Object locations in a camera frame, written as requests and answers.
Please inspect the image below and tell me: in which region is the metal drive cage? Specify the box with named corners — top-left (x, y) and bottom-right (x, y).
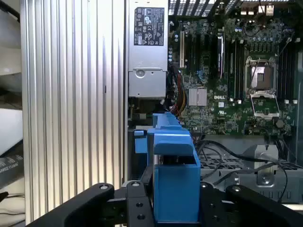
top-left (198, 139), bottom-right (303, 204)

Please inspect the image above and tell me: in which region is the silver chipset heatsink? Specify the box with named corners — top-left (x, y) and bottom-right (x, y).
top-left (188, 88), bottom-right (208, 106)

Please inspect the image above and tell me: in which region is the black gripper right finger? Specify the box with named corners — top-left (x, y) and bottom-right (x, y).
top-left (200, 181), bottom-right (303, 227)

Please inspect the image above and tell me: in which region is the green motherboard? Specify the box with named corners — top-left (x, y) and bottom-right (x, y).
top-left (168, 18), bottom-right (296, 137)

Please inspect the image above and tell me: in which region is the coloured power wire bundle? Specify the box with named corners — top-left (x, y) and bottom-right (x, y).
top-left (167, 70), bottom-right (187, 117)

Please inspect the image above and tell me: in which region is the metal socket cover frame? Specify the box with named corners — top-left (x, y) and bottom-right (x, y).
top-left (250, 91), bottom-right (280, 119)

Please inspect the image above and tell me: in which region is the thin metal locking lever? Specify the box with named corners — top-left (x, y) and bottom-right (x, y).
top-left (276, 32), bottom-right (296, 57)
top-left (248, 58), bottom-right (261, 90)

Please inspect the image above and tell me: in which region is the white expansion slot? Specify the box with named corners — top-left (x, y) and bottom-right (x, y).
top-left (179, 30), bottom-right (186, 69)

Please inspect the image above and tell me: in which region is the silver power supply unit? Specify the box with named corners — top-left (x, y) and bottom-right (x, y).
top-left (127, 0), bottom-right (169, 99)

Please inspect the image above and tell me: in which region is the black strap with white print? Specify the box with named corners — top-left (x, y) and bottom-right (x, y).
top-left (0, 154), bottom-right (24, 190)

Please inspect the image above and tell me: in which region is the black PC case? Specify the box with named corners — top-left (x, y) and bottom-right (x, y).
top-left (123, 0), bottom-right (303, 206)

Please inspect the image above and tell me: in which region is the CPU socket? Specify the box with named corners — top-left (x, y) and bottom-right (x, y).
top-left (245, 56), bottom-right (277, 92)

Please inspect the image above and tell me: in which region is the hard disk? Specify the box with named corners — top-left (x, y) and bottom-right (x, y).
top-left (146, 112), bottom-right (201, 224)

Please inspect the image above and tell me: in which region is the thin black wire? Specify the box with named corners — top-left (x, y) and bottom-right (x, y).
top-left (196, 139), bottom-right (288, 204)

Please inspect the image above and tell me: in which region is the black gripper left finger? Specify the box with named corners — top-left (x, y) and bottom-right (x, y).
top-left (26, 164), bottom-right (154, 227)

